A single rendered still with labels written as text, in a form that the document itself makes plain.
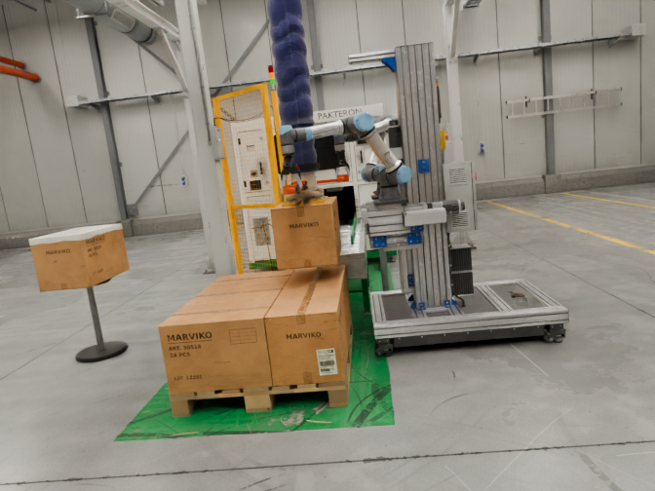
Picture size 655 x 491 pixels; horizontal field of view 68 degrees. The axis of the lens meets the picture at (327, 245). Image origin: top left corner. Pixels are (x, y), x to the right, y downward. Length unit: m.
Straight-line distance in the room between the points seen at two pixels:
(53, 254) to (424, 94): 2.89
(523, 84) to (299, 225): 10.72
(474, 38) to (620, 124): 4.15
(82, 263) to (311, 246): 1.74
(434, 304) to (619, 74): 11.24
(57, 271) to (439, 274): 2.78
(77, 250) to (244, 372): 1.73
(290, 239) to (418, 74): 1.38
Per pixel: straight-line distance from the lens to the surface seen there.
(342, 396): 2.80
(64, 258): 4.04
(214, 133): 4.61
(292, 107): 3.31
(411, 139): 3.43
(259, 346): 2.74
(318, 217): 3.12
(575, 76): 13.80
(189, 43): 4.82
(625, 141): 14.23
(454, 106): 6.69
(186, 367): 2.91
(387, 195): 3.23
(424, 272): 3.53
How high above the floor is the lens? 1.32
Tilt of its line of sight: 9 degrees down
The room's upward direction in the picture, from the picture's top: 6 degrees counter-clockwise
